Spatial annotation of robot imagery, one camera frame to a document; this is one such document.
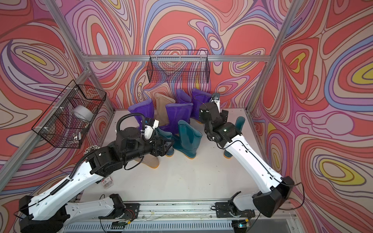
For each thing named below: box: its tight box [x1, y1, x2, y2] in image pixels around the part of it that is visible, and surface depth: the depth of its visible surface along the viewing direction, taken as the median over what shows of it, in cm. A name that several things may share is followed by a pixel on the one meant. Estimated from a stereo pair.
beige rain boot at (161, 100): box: [153, 93, 176, 128], surface depth 93 cm
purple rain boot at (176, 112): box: [158, 102, 194, 134], surface depth 92 cm
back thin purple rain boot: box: [175, 88, 192, 104], surface depth 94 cm
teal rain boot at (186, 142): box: [172, 119, 203, 160], surface depth 80 cm
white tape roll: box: [73, 105, 94, 122], surface depth 76 cm
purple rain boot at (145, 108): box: [128, 98, 155, 132], surface depth 92 cm
